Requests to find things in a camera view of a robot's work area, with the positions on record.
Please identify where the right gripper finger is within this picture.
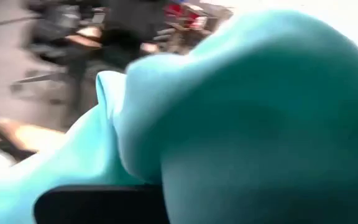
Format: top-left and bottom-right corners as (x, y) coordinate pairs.
(34, 185), (170, 224)

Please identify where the teal shirt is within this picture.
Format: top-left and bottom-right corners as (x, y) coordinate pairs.
(0, 9), (358, 224)

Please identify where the black aluminium table frame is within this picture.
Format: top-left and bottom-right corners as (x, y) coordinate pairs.
(0, 113), (39, 163)

